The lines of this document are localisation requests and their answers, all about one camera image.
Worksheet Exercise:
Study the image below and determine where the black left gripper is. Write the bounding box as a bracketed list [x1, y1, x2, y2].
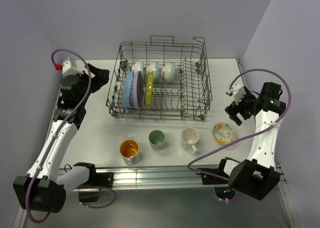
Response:
[76, 63, 109, 105]

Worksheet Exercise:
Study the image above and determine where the floral painted bowl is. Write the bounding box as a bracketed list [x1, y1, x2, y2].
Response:
[212, 122, 238, 145]

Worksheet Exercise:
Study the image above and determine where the blue plastic plate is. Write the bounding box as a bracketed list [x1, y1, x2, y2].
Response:
[122, 72, 133, 110]

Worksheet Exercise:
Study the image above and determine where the lilac plastic plate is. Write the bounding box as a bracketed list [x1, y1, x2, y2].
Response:
[132, 71, 143, 108]

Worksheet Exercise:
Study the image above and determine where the white bowl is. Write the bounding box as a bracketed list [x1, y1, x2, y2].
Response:
[147, 62, 159, 82]
[132, 61, 144, 73]
[162, 62, 175, 83]

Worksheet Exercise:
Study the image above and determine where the green polka-dot plate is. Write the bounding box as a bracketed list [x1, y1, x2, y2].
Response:
[145, 71, 154, 110]

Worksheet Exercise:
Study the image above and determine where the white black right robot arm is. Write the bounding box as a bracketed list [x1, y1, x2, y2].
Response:
[201, 82, 286, 201]

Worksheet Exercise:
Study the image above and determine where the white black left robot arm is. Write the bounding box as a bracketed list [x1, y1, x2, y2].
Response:
[13, 65, 110, 213]

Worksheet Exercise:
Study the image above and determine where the cream white mug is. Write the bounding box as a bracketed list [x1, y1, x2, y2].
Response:
[180, 127, 200, 153]

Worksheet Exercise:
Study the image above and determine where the floral mug orange inside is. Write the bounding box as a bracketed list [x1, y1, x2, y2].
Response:
[119, 135, 141, 165]

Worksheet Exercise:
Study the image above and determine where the green cup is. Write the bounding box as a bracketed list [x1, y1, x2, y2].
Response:
[148, 130, 166, 150]

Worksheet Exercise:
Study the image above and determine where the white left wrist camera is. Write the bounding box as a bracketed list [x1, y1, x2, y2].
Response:
[54, 57, 81, 77]

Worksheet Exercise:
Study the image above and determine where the grey wire dish rack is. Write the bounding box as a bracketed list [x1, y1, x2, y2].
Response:
[106, 35, 212, 120]

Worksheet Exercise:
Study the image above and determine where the aluminium frame rail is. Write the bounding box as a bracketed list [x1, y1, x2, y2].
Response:
[13, 163, 301, 228]

